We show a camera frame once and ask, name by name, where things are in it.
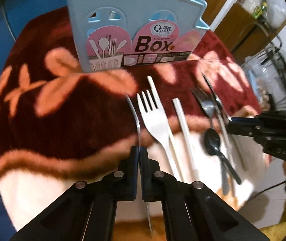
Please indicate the metal fork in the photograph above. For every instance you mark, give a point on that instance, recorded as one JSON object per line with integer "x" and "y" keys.
{"x": 206, "y": 106}

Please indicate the metal table knife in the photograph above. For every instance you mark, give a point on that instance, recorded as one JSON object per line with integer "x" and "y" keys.
{"x": 219, "y": 105}
{"x": 137, "y": 125}

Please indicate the clear plastic bag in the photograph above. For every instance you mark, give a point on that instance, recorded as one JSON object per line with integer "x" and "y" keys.
{"x": 260, "y": 77}

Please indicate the white plastic fork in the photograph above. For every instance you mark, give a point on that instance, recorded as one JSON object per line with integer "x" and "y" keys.
{"x": 155, "y": 125}

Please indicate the yellow clothing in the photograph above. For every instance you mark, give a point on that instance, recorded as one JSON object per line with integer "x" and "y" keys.
{"x": 283, "y": 228}

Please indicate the black plastic spoon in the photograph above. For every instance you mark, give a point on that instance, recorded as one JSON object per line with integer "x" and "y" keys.
{"x": 211, "y": 141}

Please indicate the light blue utensil holder box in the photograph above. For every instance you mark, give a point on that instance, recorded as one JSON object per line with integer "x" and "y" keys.
{"x": 122, "y": 12}

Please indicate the red floral blanket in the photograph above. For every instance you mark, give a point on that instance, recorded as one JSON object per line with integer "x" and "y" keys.
{"x": 57, "y": 120}

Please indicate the beige chopstick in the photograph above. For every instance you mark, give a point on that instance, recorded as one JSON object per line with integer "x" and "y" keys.
{"x": 152, "y": 85}

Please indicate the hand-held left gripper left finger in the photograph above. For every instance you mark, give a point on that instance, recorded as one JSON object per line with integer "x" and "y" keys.
{"x": 133, "y": 160}

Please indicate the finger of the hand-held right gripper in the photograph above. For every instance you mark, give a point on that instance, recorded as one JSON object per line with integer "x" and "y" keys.
{"x": 243, "y": 129}
{"x": 244, "y": 119}

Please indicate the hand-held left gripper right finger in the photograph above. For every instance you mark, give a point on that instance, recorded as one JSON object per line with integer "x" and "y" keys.
{"x": 145, "y": 160}

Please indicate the white plastic bag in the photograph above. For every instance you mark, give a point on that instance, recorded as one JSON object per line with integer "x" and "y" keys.
{"x": 270, "y": 2}

